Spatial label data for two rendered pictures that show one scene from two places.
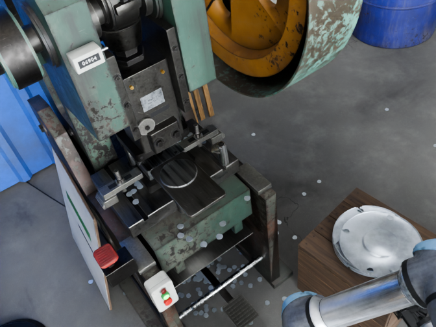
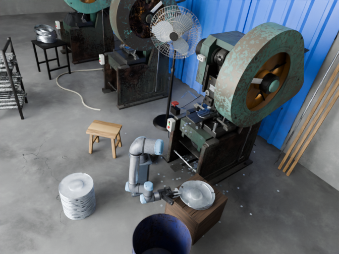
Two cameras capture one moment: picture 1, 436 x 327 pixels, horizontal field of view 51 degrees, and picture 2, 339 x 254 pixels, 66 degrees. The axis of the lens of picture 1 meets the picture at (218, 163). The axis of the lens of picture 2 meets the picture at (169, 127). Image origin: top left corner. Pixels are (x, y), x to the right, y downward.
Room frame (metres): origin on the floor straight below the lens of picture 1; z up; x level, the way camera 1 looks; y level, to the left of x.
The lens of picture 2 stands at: (0.25, -1.90, 2.21)
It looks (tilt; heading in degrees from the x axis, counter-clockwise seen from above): 37 degrees down; 78
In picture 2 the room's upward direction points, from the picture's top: 7 degrees clockwise
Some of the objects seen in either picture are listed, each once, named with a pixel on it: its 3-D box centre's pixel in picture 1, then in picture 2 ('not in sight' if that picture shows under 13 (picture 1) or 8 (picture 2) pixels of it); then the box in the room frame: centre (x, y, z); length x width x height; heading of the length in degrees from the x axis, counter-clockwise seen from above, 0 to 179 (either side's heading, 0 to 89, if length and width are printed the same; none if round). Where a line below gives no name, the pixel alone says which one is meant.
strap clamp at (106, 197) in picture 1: (117, 182); (201, 105); (1.04, 0.34, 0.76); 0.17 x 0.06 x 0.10; 119
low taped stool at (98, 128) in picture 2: not in sight; (105, 139); (0.01, 0.48, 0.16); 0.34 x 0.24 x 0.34; 163
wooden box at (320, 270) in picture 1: (366, 266); (194, 207); (0.88, -0.52, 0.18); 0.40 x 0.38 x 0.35; 36
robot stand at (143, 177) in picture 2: not in sight; (139, 174); (0.38, -0.13, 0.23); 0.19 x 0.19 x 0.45; 12
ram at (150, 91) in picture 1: (147, 100); (215, 89); (1.08, 0.17, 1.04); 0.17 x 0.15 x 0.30; 29
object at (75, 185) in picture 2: not in sight; (76, 185); (-0.19, -0.32, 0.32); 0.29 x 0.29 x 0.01
